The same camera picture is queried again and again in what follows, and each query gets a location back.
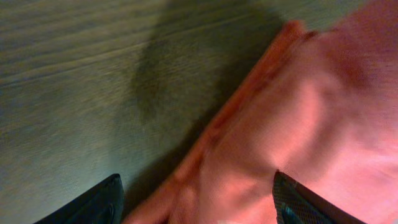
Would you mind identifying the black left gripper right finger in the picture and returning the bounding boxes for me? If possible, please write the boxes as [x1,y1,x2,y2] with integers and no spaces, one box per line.
[272,171,364,224]

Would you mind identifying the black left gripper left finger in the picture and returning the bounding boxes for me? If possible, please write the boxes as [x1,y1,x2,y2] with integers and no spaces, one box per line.
[35,174,124,224]

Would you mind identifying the orange soccer t-shirt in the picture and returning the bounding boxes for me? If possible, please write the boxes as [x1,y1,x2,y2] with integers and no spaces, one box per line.
[126,1,397,223]

